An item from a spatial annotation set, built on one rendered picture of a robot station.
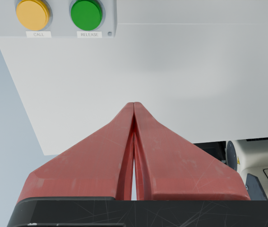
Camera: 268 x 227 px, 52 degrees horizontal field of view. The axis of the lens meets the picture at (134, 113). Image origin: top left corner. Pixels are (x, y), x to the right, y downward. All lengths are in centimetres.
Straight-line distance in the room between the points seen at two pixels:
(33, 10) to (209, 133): 43
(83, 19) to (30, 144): 158
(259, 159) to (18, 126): 142
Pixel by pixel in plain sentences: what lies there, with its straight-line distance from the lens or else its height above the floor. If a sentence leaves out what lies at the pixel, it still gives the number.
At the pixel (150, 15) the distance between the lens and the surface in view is 49.
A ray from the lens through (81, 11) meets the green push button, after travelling 38.
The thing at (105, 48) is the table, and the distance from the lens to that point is 51.
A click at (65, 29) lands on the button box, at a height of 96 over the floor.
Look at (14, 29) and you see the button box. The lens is 42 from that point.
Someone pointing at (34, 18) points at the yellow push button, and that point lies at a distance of 40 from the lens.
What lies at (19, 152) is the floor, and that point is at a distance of 198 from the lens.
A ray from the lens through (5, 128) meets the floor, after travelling 188.
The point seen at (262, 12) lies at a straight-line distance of 53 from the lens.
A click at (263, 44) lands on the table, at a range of 55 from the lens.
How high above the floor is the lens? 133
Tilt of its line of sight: 55 degrees down
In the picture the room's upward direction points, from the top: 179 degrees counter-clockwise
